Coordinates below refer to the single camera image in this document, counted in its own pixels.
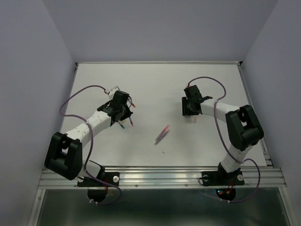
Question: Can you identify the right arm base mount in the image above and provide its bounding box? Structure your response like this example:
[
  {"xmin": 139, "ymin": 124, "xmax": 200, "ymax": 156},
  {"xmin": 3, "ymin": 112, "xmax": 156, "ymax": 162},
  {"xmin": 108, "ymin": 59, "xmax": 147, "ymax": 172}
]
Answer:
[{"xmin": 198, "ymin": 163, "xmax": 245, "ymax": 203}]

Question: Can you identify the green pen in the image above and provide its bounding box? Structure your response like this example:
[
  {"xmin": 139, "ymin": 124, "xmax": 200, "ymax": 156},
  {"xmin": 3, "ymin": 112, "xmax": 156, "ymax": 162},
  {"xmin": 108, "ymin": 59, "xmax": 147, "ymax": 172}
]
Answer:
[{"xmin": 118, "ymin": 121, "xmax": 125, "ymax": 129}]

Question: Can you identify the aluminium rail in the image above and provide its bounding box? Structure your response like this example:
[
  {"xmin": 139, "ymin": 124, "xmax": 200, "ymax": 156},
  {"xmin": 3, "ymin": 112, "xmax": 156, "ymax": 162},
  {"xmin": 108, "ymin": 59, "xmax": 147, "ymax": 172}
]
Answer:
[{"xmin": 38, "ymin": 166, "xmax": 286, "ymax": 190}]

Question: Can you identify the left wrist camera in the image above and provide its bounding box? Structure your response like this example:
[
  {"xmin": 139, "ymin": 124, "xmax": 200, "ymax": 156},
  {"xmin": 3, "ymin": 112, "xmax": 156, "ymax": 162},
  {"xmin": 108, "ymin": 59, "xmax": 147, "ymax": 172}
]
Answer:
[{"xmin": 104, "ymin": 86, "xmax": 120, "ymax": 100}]

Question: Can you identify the orange brown pen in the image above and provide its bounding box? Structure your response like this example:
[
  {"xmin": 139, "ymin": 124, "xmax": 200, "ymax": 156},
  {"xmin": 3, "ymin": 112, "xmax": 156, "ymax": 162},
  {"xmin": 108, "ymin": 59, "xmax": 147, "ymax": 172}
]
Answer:
[{"xmin": 128, "ymin": 97, "xmax": 136, "ymax": 108}]

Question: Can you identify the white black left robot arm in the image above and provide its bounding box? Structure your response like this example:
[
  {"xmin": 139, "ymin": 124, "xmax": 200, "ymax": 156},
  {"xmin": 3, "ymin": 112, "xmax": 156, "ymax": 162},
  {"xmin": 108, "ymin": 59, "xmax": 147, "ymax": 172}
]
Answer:
[{"xmin": 44, "ymin": 90, "xmax": 133, "ymax": 186}]

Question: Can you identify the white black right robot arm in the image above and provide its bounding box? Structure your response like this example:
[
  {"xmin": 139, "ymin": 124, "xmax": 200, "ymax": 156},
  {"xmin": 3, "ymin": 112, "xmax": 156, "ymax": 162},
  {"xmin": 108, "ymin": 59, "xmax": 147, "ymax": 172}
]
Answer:
[{"xmin": 182, "ymin": 85, "xmax": 264, "ymax": 184}]

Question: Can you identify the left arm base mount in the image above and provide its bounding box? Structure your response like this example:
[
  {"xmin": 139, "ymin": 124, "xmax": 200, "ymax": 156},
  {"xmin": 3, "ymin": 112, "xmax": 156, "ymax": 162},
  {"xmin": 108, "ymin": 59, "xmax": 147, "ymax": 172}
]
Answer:
[{"xmin": 77, "ymin": 160, "xmax": 122, "ymax": 206}]

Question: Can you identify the red pen clear cap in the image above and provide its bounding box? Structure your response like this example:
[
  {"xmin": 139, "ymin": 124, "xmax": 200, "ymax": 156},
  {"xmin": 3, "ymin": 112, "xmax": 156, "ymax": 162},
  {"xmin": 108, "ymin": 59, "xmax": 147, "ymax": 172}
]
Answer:
[{"xmin": 129, "ymin": 117, "xmax": 134, "ymax": 126}]

